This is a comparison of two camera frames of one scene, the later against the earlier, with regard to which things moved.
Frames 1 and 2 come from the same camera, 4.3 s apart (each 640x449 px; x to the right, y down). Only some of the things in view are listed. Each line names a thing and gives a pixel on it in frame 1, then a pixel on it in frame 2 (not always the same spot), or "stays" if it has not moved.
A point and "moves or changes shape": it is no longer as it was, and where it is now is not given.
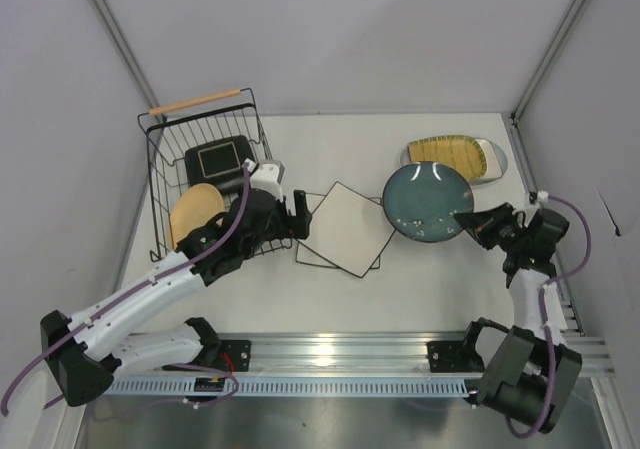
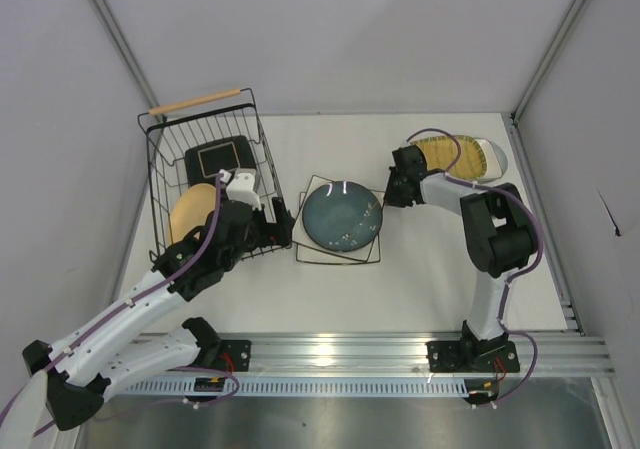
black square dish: (220, 164) stays
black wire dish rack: (195, 155) stays
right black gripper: (498, 226) -> (398, 189)
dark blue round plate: (422, 200) -> (342, 216)
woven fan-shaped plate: (461, 152) stays
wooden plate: (194, 207) stays
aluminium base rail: (377, 354) stays
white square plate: (347, 231) moves or changes shape
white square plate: (306, 255) -> (361, 253)
